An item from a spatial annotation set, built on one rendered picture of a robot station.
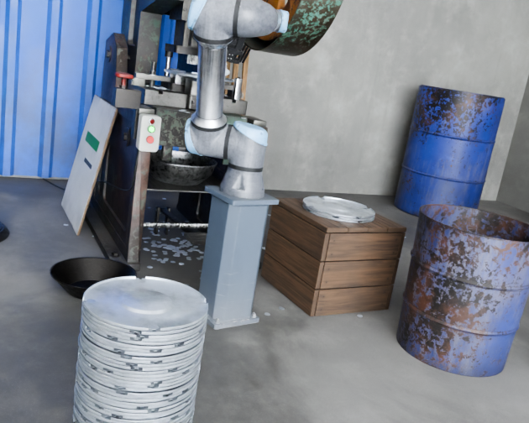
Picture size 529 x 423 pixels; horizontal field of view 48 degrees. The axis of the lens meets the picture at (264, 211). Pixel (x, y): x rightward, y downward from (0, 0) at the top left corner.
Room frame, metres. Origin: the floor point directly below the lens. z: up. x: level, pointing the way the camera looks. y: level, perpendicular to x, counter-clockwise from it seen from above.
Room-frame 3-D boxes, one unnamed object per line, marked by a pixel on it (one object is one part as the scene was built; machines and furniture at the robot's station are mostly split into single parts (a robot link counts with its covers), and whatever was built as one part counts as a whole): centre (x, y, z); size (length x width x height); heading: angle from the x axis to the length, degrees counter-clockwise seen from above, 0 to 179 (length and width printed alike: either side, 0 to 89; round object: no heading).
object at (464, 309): (1.97, -0.73, 0.24); 0.42 x 0.42 x 0.48
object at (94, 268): (1.98, 0.57, 0.04); 0.30 x 0.30 x 0.07
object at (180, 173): (2.61, 0.41, 0.36); 0.34 x 0.34 x 0.10
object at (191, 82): (2.46, 0.33, 0.72); 0.25 x 0.14 x 0.14; 27
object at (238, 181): (1.95, 0.09, 0.50); 0.15 x 0.15 x 0.10
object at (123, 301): (1.29, 0.24, 0.31); 0.29 x 0.29 x 0.01
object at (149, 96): (2.61, 0.41, 0.68); 0.45 x 0.30 x 0.06; 117
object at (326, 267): (2.31, -0.29, 0.18); 0.40 x 0.38 x 0.35; 31
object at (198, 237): (2.49, 0.35, 0.14); 0.59 x 0.10 x 0.05; 27
